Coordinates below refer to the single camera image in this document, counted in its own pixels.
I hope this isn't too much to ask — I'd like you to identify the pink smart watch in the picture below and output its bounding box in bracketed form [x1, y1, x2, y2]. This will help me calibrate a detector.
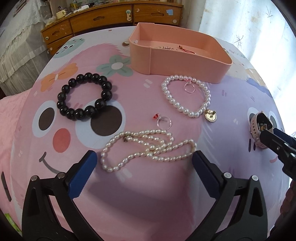
[250, 111, 273, 149]

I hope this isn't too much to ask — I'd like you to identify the pink ring inside bracelet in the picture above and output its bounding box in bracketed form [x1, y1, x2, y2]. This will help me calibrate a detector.
[184, 78, 197, 95]

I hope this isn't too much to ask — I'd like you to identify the ring with red bow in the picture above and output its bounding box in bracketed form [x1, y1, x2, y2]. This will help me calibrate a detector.
[152, 112, 174, 130]

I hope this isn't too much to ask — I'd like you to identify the lace covered furniture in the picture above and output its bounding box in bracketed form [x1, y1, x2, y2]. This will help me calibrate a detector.
[1, 1, 50, 96]

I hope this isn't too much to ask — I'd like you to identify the white pearl bracelet gold charm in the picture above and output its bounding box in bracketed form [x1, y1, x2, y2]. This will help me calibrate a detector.
[161, 75, 217, 123]

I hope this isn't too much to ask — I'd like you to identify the red string bracelet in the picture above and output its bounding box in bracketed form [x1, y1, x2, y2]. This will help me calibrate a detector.
[177, 46, 197, 55]

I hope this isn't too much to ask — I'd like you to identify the white floral curtain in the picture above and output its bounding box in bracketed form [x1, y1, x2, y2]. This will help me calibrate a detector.
[180, 0, 296, 110]

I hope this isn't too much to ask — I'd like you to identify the long pearl necklace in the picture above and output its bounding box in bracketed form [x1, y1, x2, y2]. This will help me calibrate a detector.
[99, 129, 198, 173]

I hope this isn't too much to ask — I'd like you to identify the wooden desk with drawers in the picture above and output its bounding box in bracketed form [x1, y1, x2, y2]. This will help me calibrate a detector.
[41, 1, 183, 55]

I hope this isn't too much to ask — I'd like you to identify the black bead bracelet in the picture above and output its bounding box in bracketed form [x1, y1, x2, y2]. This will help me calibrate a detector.
[57, 72, 113, 121]

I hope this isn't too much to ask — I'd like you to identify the pink plastic tray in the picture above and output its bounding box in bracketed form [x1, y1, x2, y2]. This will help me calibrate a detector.
[129, 23, 233, 84]

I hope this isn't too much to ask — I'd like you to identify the cartoon printed tablecloth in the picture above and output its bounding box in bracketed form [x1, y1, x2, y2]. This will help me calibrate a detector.
[1, 27, 290, 240]

